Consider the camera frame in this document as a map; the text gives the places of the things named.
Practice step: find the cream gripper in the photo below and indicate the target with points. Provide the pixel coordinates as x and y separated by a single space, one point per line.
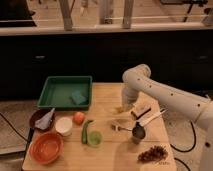
126 105

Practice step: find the yellow banana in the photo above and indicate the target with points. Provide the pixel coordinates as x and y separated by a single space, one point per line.
119 109

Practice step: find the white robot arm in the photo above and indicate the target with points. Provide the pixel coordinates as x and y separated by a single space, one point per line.
196 108

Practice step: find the dark metal cup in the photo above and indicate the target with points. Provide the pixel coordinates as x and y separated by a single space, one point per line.
138 133

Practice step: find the white cup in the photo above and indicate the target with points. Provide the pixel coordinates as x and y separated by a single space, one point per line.
64 126

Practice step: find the metal fork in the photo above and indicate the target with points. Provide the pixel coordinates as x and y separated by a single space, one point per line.
119 128

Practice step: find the wooden cutting board table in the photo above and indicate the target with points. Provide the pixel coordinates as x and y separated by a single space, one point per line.
116 151

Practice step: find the orange tomato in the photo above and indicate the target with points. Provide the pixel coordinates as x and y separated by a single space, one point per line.
78 118

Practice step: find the teal sponge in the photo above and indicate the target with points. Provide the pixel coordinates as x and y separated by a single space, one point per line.
78 98

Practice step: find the green cucumber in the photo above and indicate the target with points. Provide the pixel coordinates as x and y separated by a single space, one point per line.
84 131

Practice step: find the bunch of dark grapes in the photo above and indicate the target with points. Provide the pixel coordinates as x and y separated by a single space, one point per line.
154 154

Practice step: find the green plastic tray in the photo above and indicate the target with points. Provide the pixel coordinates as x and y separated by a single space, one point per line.
56 92

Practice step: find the grey crumpled cloth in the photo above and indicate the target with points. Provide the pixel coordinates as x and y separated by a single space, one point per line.
45 121

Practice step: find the dark brown bowl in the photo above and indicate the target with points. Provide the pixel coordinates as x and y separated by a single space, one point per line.
38 115

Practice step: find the orange bowl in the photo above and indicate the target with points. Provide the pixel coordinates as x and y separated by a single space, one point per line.
46 148

